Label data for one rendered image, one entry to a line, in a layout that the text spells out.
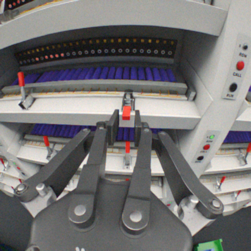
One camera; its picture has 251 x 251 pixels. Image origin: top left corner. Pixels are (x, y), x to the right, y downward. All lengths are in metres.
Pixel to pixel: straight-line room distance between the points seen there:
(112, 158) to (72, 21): 0.36
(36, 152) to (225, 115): 0.60
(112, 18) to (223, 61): 0.20
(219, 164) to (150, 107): 0.35
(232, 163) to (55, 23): 0.64
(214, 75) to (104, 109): 0.23
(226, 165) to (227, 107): 0.27
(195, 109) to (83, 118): 0.25
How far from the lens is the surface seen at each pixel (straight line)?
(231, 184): 0.77
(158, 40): 0.37
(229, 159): 0.54
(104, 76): 0.32
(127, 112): 0.18
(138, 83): 0.28
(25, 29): 0.30
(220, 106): 0.29
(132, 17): 0.22
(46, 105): 0.33
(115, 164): 0.39
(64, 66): 0.42
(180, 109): 0.27
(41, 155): 0.51
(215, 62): 0.26
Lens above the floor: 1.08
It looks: 34 degrees down
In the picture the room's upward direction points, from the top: straight up
